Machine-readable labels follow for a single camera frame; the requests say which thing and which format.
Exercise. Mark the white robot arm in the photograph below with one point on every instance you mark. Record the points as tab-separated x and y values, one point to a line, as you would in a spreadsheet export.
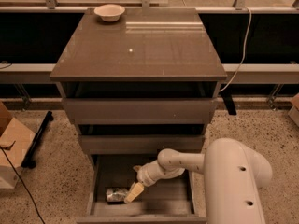
232	173

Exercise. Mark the grey bottom drawer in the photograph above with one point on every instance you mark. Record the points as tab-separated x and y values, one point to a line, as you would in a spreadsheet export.
166	202

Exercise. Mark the grey drawer cabinet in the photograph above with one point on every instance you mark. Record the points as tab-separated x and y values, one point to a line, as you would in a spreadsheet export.
157	45

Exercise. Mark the grey drawer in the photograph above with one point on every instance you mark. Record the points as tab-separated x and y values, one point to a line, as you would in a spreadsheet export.
129	103
140	139
166	202

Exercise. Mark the black stand foot left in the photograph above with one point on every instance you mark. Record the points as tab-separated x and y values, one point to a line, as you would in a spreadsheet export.
28	161

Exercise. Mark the grey middle drawer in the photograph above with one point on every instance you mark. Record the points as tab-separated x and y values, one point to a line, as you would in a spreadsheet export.
140	139

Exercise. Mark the grey top drawer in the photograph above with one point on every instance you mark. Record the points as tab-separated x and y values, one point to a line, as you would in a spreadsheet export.
129	103

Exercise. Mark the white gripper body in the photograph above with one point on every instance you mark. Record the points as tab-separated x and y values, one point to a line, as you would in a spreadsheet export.
145	175

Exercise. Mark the black bracket foot right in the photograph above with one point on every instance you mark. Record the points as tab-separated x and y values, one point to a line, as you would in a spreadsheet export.
229	103

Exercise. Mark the white paper bowl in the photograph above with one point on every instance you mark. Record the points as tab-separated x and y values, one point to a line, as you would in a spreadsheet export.
109	12

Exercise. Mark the cardboard box right edge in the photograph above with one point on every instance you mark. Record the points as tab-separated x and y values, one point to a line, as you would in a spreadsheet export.
294	111

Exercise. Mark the green silver 7up can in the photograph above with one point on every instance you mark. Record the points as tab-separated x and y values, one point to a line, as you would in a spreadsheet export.
116	195

